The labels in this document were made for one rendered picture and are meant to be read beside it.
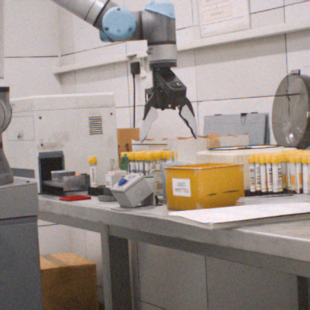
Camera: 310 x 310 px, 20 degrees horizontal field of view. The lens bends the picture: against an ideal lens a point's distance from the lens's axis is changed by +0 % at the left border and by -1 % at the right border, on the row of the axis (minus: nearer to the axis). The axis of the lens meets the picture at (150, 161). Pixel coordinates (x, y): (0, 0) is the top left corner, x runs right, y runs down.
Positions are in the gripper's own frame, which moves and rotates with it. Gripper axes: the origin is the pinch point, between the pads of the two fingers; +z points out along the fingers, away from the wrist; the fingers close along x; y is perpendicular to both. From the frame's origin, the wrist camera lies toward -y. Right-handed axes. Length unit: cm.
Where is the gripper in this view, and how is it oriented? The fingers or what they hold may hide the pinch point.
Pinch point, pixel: (170, 142)
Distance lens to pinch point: 222.1
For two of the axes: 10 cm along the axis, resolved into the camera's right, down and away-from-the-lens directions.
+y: -3.5, -0.3, 9.4
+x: -9.4, 0.7, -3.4
